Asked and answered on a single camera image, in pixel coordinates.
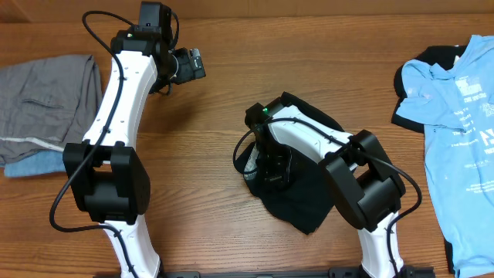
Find black shorts with mesh lining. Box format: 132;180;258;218
232;92;344;235

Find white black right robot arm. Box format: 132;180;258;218
233;93;406;277

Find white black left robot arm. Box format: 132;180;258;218
49;2;206;277

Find folded grey shorts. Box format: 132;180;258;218
1;55;103;164

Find folded blue cloth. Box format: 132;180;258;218
4;151;65;178

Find light blue t-shirt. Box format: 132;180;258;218
397;35;493;277

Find black garment under blue shirt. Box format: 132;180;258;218
391;45;467;134

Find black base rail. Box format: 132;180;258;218
157;266;436;278

